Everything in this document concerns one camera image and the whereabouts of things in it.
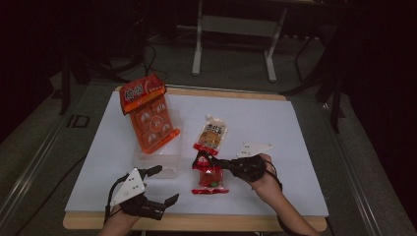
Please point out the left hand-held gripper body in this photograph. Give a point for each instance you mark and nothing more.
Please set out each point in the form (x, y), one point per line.
(129, 188)

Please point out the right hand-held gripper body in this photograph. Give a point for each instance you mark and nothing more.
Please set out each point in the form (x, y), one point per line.
(249, 168)

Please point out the clear plastic container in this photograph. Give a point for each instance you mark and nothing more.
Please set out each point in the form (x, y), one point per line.
(164, 162)

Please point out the red and black snack packet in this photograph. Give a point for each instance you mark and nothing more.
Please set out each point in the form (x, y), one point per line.
(209, 180)

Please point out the orange snack packet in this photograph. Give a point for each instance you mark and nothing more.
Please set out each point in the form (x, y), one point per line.
(149, 114)

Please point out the person's right hand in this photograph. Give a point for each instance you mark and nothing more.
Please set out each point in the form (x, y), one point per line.
(270, 183)

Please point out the person's left hand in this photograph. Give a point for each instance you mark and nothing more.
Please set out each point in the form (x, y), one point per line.
(123, 219)

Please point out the beige sauce pouch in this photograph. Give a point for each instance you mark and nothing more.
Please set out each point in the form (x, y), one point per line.
(212, 134)

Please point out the wooden table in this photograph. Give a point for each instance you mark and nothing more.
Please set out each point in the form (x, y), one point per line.
(196, 223)

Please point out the white table sheet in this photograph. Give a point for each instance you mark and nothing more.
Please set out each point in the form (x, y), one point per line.
(278, 124)

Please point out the black floor socket plate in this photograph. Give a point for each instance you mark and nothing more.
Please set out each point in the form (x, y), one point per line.
(78, 121)

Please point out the black metal stand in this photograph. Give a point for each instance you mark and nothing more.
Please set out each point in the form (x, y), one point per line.
(65, 85)
(334, 98)

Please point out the metal floor rail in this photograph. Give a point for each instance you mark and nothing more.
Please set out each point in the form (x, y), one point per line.
(29, 170)
(354, 170)

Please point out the white metal desk frame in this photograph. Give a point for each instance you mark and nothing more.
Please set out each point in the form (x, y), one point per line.
(236, 26)

